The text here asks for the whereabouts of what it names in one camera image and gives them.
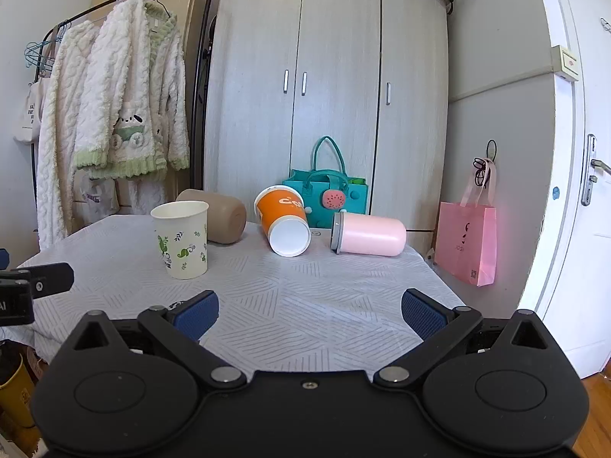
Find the yellow bucket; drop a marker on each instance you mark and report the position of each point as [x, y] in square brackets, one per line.
[16, 393]

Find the teal felt handbag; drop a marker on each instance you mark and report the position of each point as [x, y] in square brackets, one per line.
[355, 200]

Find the white printed cloth bag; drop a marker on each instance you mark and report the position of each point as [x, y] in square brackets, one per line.
[98, 198]

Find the beige wall switch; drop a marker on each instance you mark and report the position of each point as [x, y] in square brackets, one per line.
[568, 63]

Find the white cup with green print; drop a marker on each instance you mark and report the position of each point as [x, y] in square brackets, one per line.
[181, 243]

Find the white jacket with green trim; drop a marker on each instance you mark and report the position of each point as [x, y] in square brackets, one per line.
[129, 81]

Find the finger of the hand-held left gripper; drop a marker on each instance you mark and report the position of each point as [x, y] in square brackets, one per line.
[53, 277]

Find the white tote bag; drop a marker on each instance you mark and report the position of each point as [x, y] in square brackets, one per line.
[31, 114]

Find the white door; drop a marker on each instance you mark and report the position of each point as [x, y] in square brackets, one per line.
[573, 248]

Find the grey wooden wardrobe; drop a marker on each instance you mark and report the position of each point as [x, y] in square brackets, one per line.
[334, 33]

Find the pink shopping bag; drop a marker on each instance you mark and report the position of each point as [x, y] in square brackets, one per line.
[468, 243]

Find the pink watermelon bag charm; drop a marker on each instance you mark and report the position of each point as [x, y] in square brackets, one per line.
[334, 199]

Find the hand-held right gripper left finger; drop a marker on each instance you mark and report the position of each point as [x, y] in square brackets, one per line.
[198, 316]

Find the long white fleece robe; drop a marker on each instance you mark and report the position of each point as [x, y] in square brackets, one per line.
[57, 152]

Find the brown cup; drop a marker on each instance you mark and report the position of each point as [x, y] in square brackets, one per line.
[224, 217]

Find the teal clothes hangers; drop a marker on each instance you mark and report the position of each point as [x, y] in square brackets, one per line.
[40, 59]

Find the black clothes rack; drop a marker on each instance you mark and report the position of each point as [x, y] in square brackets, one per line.
[210, 0]

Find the pink cup with grey lid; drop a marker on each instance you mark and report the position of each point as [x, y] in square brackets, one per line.
[372, 234]

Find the patterned white tablecloth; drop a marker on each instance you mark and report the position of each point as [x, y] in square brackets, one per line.
[310, 296]

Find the round blue door sticker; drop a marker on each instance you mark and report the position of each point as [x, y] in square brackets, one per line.
[556, 193]

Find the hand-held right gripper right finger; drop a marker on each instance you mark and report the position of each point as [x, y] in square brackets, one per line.
[421, 316]

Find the orange paper cup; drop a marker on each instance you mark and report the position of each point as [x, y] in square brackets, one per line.
[279, 212]

